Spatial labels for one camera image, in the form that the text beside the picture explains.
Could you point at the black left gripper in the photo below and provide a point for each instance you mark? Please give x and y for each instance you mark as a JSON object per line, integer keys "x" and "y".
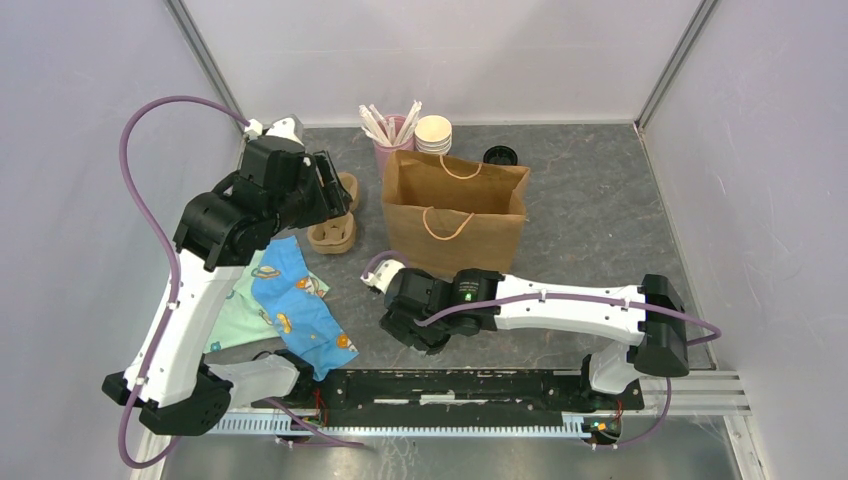
{"x": 332, "y": 198}

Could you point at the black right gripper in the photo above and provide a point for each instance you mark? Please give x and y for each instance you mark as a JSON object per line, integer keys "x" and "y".
{"x": 399, "y": 326}

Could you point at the brown cardboard cup carriers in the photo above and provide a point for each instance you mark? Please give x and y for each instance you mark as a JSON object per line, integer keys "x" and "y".
{"x": 338, "y": 235}

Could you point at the brown paper takeout bag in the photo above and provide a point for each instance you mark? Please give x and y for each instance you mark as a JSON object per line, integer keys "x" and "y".
{"x": 445, "y": 214}

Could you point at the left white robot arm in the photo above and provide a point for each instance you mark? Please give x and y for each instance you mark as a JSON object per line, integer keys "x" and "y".
{"x": 174, "y": 391}

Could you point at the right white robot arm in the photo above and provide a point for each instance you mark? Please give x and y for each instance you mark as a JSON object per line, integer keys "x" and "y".
{"x": 645, "y": 323}

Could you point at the pink metal utensil cup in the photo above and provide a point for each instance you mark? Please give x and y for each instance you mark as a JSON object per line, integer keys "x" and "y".
{"x": 382, "y": 153}

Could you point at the wooden stirrers in wrappers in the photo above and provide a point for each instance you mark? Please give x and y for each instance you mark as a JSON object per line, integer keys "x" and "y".
{"x": 388, "y": 132}

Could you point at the blue patterned cloth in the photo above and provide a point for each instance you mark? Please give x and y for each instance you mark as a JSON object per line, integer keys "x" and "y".
{"x": 292, "y": 299}

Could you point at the stack of paper cups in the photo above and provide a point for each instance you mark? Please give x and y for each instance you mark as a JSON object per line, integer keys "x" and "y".
{"x": 433, "y": 134}

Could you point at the green patterned cloth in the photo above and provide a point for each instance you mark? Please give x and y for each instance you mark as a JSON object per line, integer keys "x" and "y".
{"x": 242, "y": 320}

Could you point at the stack of black lids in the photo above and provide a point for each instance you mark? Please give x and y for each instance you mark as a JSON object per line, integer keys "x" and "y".
{"x": 501, "y": 155}

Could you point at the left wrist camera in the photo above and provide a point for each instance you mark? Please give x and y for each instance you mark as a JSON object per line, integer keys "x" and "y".
{"x": 290, "y": 128}

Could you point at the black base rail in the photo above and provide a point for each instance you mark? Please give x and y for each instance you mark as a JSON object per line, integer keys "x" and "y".
{"x": 456, "y": 397}

